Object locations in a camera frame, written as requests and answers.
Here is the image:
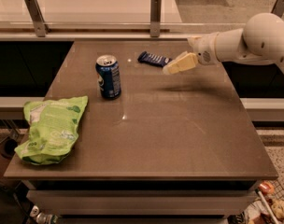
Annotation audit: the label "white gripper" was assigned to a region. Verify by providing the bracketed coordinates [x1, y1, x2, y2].
[163, 33, 219, 75]

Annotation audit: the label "blue rxbar blueberry bar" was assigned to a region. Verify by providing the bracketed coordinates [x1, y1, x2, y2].
[137, 51, 171, 67]

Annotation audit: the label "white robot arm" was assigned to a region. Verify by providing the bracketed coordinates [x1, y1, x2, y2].
[163, 13, 284, 75]

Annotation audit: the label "blue soda can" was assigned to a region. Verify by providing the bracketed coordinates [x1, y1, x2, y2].
[95, 55, 121, 99]

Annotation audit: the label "green chip bag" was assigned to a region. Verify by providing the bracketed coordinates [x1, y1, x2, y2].
[15, 96, 88, 165]

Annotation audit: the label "cans under table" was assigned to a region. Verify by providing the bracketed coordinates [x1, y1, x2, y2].
[30, 205, 58, 224]

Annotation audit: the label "middle metal glass bracket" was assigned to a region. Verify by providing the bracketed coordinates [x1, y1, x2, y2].
[149, 0, 162, 37]

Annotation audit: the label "metal glass bracket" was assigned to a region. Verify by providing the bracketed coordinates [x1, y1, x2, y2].
[149, 0, 162, 37]
[24, 0, 49, 37]
[271, 0, 284, 17]

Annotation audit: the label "right metal glass bracket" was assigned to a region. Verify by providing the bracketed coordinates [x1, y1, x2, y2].
[271, 0, 284, 17]

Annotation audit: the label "left metal glass bracket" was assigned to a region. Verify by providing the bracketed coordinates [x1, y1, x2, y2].
[24, 0, 49, 37]

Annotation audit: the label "wire basket with snacks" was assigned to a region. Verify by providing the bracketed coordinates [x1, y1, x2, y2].
[236, 181, 284, 224]

